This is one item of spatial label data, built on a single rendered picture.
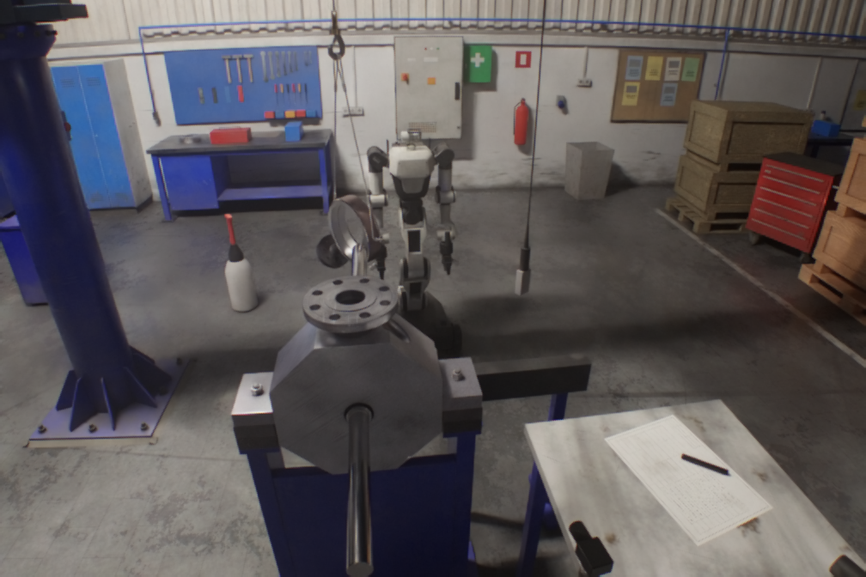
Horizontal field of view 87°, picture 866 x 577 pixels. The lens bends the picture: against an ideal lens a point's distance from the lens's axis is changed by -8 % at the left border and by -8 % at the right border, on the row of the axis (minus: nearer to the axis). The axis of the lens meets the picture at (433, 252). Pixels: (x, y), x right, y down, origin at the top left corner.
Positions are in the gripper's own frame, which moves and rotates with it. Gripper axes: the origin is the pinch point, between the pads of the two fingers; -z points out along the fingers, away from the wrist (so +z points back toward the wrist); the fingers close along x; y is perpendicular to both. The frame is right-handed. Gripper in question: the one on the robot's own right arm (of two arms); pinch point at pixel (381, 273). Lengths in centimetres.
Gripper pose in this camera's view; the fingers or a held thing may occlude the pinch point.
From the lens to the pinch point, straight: 331.6
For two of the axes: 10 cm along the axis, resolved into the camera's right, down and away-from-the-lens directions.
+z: -0.3, -9.7, -2.4
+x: 1.6, 2.3, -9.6
